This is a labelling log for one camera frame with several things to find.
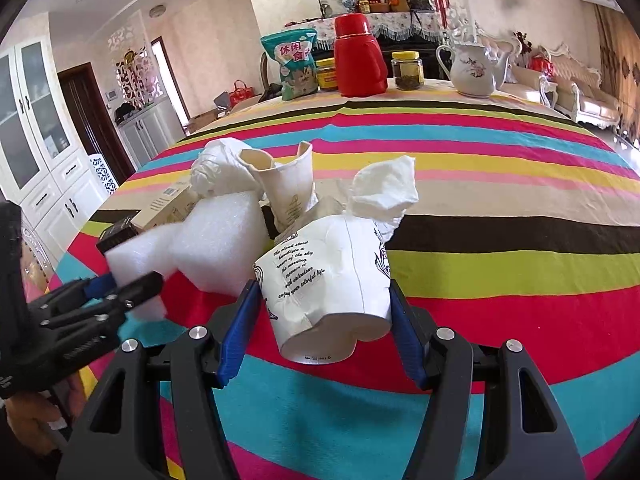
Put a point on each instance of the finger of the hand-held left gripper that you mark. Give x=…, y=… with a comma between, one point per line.
x=100, y=286
x=135, y=292

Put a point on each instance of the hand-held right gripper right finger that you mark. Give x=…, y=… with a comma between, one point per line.
x=405, y=332

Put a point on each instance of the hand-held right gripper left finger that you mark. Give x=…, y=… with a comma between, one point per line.
x=240, y=327

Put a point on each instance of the white foam block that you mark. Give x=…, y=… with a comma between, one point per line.
x=220, y=250

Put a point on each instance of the brown cardboard box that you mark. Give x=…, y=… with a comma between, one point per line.
x=160, y=207

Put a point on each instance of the printed white paper cup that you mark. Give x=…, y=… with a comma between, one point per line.
x=325, y=270

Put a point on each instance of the white plastic bag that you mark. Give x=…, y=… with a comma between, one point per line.
x=215, y=165

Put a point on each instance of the person's left hand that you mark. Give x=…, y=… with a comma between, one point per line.
x=30, y=420

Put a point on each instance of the small black box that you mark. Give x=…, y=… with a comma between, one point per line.
x=117, y=235

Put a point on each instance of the white patterned tower appliance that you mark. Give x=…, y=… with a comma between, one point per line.
x=104, y=172

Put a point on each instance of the white glass-door cabinet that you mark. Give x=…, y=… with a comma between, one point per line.
x=45, y=170

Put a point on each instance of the white crumpled tissue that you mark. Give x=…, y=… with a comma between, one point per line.
x=385, y=185

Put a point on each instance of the plain crushed paper cup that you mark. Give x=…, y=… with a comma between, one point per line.
x=285, y=185

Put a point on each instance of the striped colourful tablecloth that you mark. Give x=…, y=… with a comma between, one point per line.
x=500, y=210

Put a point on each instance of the white low cabinet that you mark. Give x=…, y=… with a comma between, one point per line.
x=150, y=135

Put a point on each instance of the dark wooden door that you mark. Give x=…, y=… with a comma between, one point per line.
x=90, y=120

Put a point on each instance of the black bag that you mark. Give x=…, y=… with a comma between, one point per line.
x=123, y=112

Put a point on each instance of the cardboard box on floor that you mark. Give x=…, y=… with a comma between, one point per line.
x=202, y=121

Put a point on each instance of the grey paper bag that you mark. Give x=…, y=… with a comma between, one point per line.
x=222, y=102

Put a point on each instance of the white carved partition screen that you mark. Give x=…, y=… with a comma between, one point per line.
x=137, y=70

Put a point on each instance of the red gift bag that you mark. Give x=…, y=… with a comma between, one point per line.
x=241, y=96

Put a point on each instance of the dark cloth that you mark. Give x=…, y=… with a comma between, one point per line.
x=270, y=92

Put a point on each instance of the glass jar yellow lid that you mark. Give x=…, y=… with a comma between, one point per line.
x=406, y=72

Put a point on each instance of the small yellow label jar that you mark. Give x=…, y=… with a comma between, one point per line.
x=327, y=76

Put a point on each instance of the green snack bag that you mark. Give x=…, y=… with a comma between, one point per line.
x=292, y=65

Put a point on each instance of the white floral teapot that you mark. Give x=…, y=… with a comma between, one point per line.
x=472, y=72

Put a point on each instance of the cream carved armchair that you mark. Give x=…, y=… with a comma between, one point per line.
x=525, y=80

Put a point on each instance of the red thermos jug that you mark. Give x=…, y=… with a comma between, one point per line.
x=360, y=55

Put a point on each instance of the round ceiling lamp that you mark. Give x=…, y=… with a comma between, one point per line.
x=157, y=10

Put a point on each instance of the cream carved sofa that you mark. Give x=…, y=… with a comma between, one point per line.
x=585, y=90

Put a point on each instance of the floral lace piano cover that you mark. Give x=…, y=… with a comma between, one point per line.
x=400, y=22

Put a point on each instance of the orange woven basket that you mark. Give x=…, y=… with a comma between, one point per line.
x=398, y=4

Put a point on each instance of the brown patterned curtain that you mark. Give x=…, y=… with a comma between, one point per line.
x=622, y=70

